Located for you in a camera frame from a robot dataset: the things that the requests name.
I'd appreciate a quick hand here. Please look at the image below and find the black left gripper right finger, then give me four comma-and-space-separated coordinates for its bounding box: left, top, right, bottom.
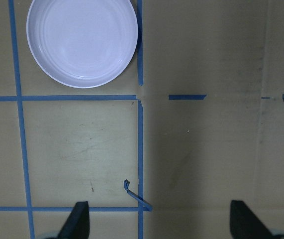
230, 200, 273, 239

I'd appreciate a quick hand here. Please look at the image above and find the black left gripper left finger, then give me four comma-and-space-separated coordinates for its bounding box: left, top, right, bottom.
58, 201, 90, 239

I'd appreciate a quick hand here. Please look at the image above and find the lavender round plate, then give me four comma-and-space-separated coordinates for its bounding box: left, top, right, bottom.
26, 0, 138, 89

